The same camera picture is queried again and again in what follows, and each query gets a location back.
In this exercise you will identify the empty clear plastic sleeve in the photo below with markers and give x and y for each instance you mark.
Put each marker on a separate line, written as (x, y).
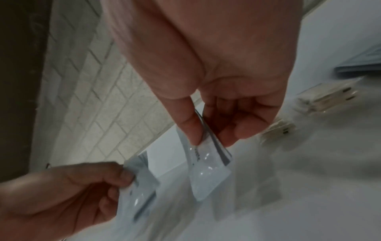
(256, 186)

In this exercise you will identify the clear plastic packet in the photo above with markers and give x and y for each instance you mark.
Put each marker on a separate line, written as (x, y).
(141, 188)
(208, 169)

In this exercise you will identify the clear packet with beige contents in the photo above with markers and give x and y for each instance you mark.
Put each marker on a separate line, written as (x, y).
(278, 131)
(329, 97)

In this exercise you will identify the blue flat folder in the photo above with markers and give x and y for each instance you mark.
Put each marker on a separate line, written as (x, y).
(361, 63)

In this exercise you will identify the person's left hand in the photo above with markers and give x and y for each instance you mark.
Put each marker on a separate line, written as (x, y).
(53, 202)

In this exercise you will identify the person's right hand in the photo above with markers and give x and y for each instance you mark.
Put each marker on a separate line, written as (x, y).
(208, 58)

